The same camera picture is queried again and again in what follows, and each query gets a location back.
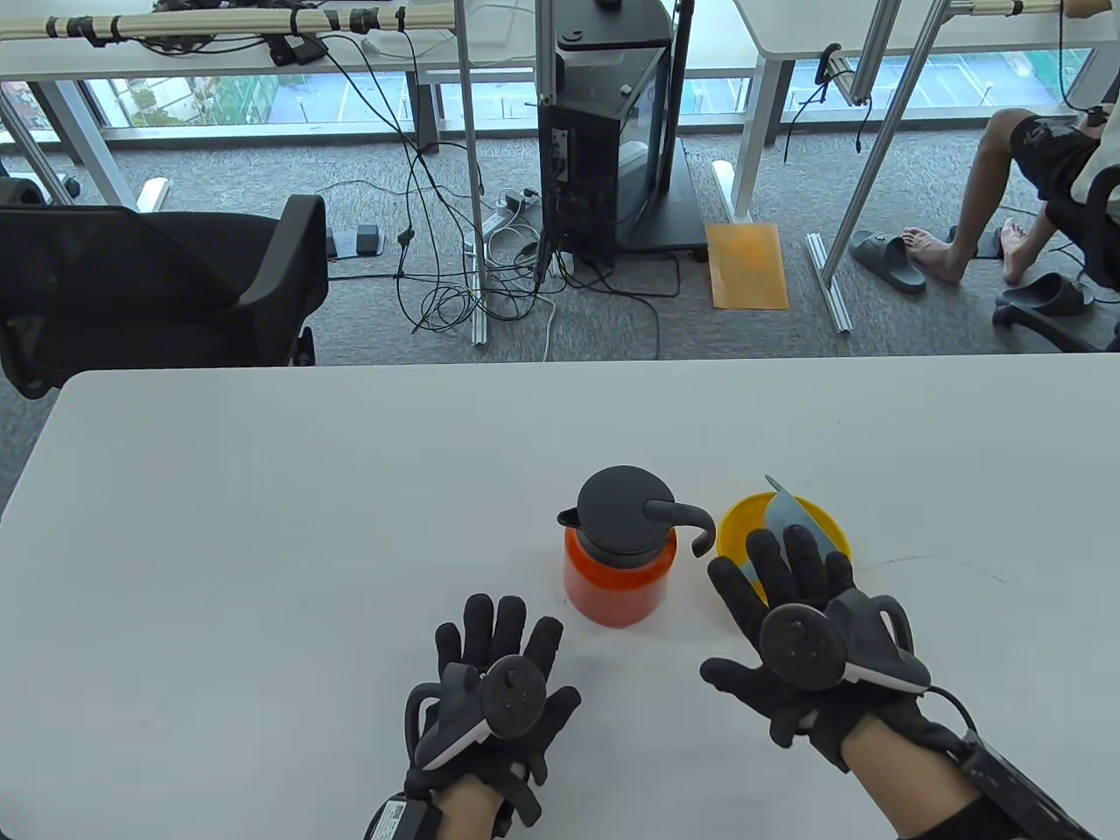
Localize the black floor stand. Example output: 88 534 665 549
612 0 711 263

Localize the orange paper envelope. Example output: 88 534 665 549
704 221 790 311

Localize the black kettle lid steel strainer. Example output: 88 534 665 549
577 465 693 557

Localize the slanted aluminium frame post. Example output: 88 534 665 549
805 0 951 334

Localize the black power adapter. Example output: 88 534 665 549
269 33 327 67

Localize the black and white hand controller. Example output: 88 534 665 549
759 592 934 697
404 657 549 772

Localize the white power strip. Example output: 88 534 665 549
481 187 543 240

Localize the black office chair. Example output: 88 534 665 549
0 175 330 400

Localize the black computer tower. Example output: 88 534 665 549
536 26 676 265

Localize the orange hot water kettle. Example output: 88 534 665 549
557 499 718 628

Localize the person's left hand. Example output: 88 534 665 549
402 593 584 829

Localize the black wrist-worn box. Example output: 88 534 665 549
949 730 1100 840

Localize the person's left forearm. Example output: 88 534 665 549
420 774 519 840

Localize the grey-blue plastic funnel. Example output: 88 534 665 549
739 474 843 584

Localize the white desk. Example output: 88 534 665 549
0 0 543 213
713 0 1120 221

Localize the person's right forearm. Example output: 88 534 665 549
844 713 991 840

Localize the tangle of black cables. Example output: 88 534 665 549
311 35 684 361

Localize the person's right hand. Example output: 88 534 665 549
700 523 935 775

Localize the black box with white label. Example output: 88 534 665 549
363 791 444 840

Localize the black swivel chair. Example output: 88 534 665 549
993 162 1120 353

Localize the beige bar with black straps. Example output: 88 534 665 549
0 3 457 45

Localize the yellow plastic bowl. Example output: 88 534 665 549
716 491 853 614

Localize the grey foot pedal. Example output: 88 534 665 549
325 224 387 260

